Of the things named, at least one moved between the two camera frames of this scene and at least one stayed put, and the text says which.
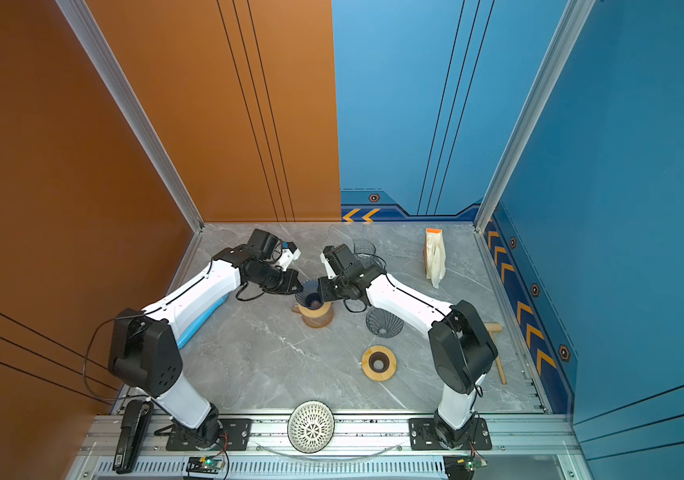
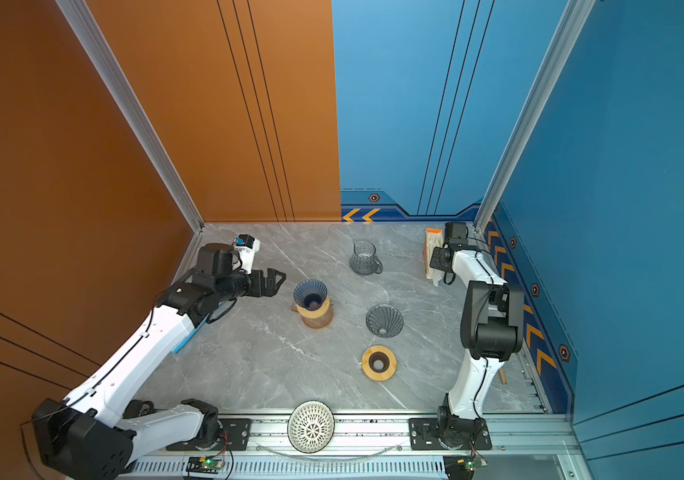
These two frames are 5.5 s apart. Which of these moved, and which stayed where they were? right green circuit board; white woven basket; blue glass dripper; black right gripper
Moved: black right gripper
Stayed: white woven basket; blue glass dripper; right green circuit board
